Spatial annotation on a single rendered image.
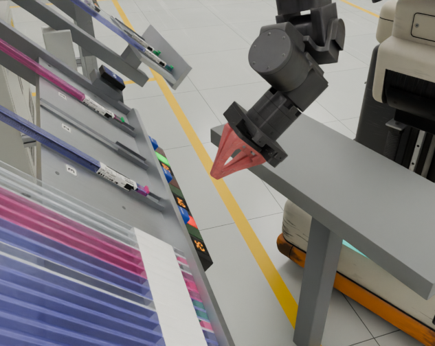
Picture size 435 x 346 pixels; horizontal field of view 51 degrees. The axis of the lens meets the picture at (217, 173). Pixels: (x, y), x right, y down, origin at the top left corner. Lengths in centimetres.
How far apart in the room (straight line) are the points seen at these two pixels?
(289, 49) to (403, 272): 43
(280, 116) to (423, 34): 55
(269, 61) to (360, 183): 46
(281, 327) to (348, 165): 61
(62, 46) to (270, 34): 65
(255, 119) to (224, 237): 109
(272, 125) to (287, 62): 10
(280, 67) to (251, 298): 103
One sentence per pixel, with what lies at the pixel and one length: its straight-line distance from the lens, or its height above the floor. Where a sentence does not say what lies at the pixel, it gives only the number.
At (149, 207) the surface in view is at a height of 74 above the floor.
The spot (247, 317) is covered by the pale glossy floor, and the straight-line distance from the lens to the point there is 143.
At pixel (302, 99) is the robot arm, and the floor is 87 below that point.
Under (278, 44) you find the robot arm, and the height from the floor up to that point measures 95.
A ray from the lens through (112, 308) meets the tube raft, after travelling 41.
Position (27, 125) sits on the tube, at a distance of 57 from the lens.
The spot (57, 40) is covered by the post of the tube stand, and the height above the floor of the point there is 80.
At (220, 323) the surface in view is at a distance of 50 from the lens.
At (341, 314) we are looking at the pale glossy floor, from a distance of 149.
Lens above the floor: 113
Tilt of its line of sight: 35 degrees down
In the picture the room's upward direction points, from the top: straight up
